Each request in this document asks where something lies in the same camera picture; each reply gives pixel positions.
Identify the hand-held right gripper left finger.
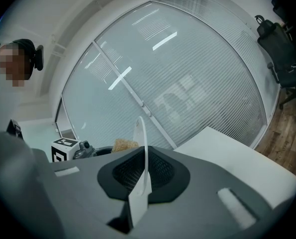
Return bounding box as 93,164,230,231
34,146,145,239

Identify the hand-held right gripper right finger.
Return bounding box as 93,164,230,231
134,145,285,239

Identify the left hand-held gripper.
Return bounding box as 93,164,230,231
51,137,113,163

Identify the tan fuzzy brush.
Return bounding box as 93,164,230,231
111,138,140,154

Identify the white round plate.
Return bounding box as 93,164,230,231
128,116,153,230

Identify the white square table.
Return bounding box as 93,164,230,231
174,125,296,209

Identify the person's face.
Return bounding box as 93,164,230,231
0,42,33,88

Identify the black mesh office chair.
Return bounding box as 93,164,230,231
254,14,296,123

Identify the black head-mounted camera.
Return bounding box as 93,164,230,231
34,44,44,71

